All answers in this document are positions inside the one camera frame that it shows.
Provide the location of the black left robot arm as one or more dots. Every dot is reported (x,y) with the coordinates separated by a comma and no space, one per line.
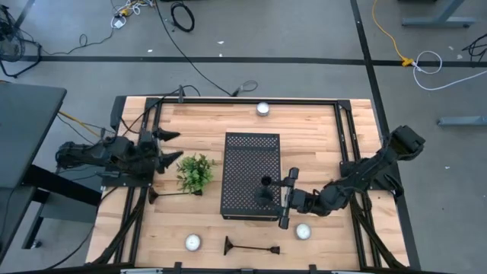
(95,154)

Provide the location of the black candle stick holder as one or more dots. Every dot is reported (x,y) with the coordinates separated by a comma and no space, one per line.
(263,196)
(153,195)
(228,246)

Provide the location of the black floor fan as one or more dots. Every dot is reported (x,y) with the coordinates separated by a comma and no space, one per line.
(11,45)

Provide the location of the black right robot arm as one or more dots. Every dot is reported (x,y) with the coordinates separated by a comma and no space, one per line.
(365,173)

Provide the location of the black box on table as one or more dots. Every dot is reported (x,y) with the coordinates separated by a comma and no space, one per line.
(118,112)

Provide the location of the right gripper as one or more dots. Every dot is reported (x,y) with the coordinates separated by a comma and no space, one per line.
(293,199)

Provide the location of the artificial green plant white pot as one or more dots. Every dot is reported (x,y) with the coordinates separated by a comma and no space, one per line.
(194,173)

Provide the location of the black perforated metal shelf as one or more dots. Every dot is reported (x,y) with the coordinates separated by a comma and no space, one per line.
(243,163)

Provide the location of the black table-level camera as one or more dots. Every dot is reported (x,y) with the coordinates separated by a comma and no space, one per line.
(246,271)

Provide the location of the dark grey desk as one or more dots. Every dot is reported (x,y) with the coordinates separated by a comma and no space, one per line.
(26,129)

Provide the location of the grey table foot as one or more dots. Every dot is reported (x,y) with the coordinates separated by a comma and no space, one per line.
(464,121)

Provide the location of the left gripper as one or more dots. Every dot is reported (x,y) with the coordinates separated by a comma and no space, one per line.
(148,156)

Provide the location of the grey table leg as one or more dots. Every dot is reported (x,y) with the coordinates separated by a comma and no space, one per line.
(437,21)

